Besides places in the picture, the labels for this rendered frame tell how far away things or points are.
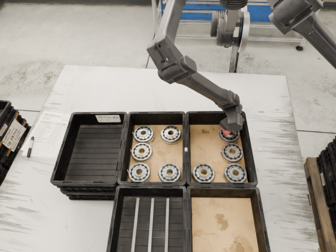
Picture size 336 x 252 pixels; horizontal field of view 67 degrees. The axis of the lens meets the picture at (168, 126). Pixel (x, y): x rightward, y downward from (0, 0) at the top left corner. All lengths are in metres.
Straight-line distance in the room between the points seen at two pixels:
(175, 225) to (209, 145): 0.43
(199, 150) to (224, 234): 0.41
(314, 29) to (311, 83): 2.22
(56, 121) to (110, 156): 0.54
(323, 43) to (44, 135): 1.48
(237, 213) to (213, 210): 0.10
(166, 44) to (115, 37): 2.72
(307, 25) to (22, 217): 1.43
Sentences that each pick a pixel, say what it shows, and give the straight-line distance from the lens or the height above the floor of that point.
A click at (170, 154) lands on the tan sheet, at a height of 0.83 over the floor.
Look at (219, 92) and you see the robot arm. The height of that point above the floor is 1.21.
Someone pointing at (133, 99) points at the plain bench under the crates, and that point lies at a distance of 1.69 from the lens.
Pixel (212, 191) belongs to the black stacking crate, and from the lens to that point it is 1.13.
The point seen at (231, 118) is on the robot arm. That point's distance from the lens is 1.11.
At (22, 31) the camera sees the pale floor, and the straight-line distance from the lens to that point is 4.14.
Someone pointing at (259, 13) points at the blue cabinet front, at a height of 0.42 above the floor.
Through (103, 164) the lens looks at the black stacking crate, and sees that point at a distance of 1.31.
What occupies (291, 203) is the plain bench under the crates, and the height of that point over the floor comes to 0.70.
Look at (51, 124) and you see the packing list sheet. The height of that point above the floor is 0.70.
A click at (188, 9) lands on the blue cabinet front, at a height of 0.44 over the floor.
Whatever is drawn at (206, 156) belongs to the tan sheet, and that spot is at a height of 0.83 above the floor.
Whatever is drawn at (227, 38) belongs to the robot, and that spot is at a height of 1.15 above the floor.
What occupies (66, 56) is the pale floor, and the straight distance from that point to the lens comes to 3.40.
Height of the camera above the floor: 1.95
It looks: 55 degrees down
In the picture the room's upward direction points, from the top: 5 degrees counter-clockwise
